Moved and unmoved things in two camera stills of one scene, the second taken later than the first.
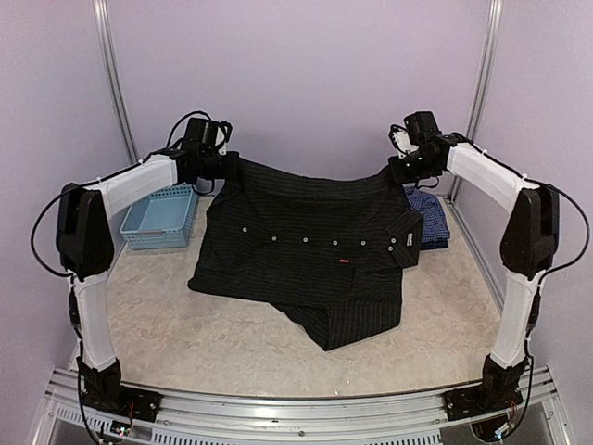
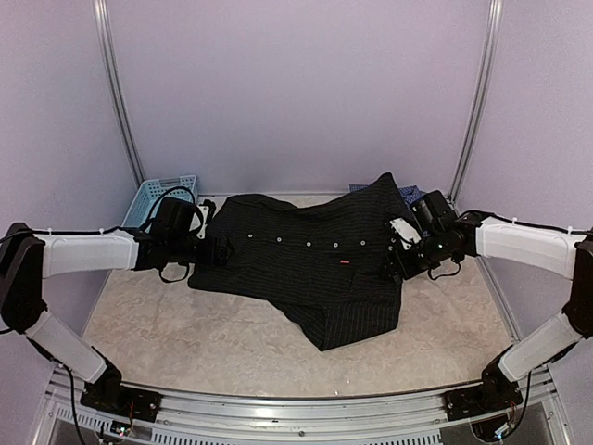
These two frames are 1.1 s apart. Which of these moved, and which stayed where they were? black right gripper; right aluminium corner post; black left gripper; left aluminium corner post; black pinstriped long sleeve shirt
Moved: black right gripper; black pinstriped long sleeve shirt; black left gripper
Stayed: right aluminium corner post; left aluminium corner post
